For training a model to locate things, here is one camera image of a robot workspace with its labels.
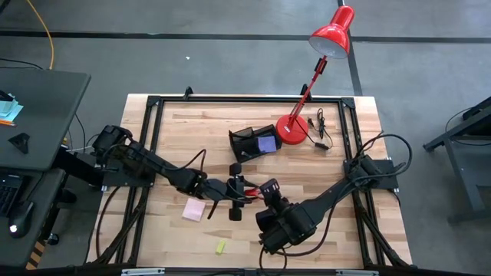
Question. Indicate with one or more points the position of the dark grey metal stand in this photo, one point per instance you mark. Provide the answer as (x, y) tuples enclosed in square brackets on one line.
[(466, 180)]

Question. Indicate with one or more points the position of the black computer mouse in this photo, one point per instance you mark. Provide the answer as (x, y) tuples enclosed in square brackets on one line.
[(21, 220)]

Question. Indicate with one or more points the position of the black metal table frame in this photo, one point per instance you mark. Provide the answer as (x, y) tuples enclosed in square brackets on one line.
[(249, 99)]

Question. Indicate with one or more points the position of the small yellow eraser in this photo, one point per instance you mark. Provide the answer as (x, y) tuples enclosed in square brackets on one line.
[(219, 247)]

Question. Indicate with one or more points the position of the purple sticky note pad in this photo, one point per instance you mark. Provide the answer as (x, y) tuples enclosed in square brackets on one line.
[(267, 144)]

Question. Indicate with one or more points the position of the black caster wheel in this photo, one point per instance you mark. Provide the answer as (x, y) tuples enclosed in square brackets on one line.
[(53, 239)]

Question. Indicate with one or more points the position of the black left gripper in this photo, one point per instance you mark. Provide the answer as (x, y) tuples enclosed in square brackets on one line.
[(226, 189)]

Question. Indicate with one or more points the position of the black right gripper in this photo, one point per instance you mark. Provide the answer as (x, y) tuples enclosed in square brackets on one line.
[(285, 228)]

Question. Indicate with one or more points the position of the black keyboard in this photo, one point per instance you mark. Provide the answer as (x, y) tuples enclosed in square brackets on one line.
[(7, 193)]

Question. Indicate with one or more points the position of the black triangular stand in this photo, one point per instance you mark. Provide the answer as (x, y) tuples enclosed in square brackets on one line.
[(20, 142)]

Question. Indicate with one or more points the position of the orange pencil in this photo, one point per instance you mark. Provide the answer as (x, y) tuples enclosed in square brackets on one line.
[(7, 123)]

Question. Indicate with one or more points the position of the dark grey side desk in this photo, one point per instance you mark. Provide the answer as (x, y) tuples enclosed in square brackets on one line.
[(46, 115)]

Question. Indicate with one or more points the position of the pink sticky note pad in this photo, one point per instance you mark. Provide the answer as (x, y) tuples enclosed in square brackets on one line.
[(193, 209)]

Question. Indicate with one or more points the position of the dark grey keyboard desk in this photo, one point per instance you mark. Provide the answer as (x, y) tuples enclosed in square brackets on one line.
[(38, 184)]

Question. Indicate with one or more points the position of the yellow black striped desk foot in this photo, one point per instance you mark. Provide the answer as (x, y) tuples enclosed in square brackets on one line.
[(36, 253)]

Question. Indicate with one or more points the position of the black mesh desk organizer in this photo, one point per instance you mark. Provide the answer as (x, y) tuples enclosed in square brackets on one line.
[(245, 147)]

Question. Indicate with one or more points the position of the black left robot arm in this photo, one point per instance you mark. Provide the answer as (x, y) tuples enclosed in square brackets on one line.
[(153, 163)]

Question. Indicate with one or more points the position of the silver aluminium bracket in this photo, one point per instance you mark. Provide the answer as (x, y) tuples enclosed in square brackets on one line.
[(356, 273), (142, 272)]

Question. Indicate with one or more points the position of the light blue paper stack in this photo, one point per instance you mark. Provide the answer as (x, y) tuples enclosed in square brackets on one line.
[(9, 111)]

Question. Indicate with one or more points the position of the red desk lamp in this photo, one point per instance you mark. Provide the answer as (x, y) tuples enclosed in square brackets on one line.
[(291, 132)]

